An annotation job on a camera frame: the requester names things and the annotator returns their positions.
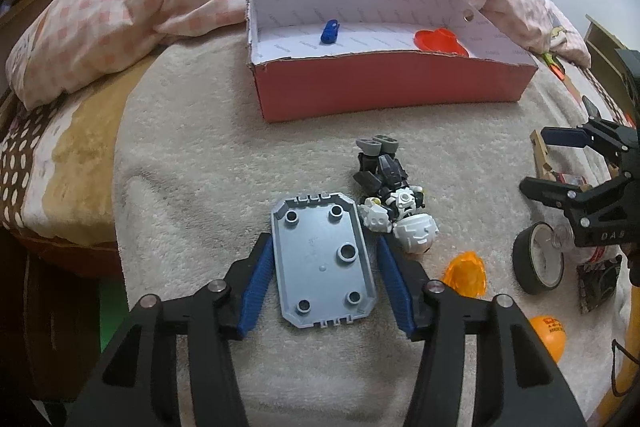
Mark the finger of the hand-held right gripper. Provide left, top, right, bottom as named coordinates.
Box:
left=519, top=176, right=633, bottom=219
left=542, top=97, right=634, bottom=176

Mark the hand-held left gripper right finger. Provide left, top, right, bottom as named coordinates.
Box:
left=376, top=237, right=587, bottom=427

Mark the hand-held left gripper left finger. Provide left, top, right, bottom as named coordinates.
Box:
left=65, top=232, right=276, bottom=427

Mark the wooden block piece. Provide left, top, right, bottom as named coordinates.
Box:
left=530, top=129, right=557, bottom=184

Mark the small clear plastic bottle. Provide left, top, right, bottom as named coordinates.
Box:
left=549, top=173, right=586, bottom=258

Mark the orange translucent toy piece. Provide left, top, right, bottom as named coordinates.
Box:
left=441, top=251, right=488, bottom=299

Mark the grey toy base plate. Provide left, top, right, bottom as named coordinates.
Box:
left=270, top=193, right=379, bottom=332

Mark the orange ball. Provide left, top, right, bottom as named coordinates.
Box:
left=529, top=315, right=568, bottom=364

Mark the red cardboard box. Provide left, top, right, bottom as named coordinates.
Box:
left=245, top=0, right=540, bottom=124

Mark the dark patterned packet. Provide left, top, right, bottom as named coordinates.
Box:
left=577, top=256, right=624, bottom=316

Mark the black tape roll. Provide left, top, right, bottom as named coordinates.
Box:
left=512, top=222, right=566, bottom=295

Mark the orange green toy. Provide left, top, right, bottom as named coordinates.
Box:
left=542, top=52, right=566, bottom=80

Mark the olive wooden shelf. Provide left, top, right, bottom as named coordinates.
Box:
left=582, top=14, right=640, bottom=118

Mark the black white toy robot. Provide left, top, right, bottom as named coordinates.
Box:
left=352, top=134, right=442, bottom=255

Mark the green plastic object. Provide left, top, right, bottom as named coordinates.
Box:
left=99, top=282, right=126, bottom=354

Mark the red plastic dish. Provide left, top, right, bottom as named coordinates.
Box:
left=414, top=28, right=471, bottom=58

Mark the black cable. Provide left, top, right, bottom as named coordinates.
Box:
left=611, top=339, right=640, bottom=404

